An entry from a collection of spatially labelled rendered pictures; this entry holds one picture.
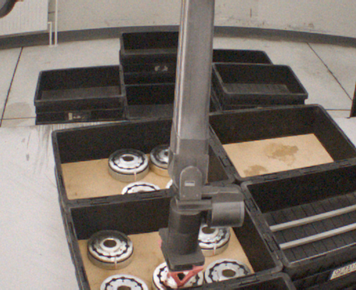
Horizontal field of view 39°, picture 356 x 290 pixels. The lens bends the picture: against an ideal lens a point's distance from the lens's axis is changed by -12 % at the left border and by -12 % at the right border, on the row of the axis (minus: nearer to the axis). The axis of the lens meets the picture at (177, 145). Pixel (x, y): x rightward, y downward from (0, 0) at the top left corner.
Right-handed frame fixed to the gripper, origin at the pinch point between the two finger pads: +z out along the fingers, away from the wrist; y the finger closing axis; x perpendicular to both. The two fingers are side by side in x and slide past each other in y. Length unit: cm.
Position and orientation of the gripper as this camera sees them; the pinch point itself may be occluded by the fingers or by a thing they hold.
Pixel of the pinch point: (178, 274)
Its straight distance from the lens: 109.4
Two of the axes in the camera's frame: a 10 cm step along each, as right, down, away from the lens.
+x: -9.7, 0.8, -2.5
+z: -0.8, 8.1, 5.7
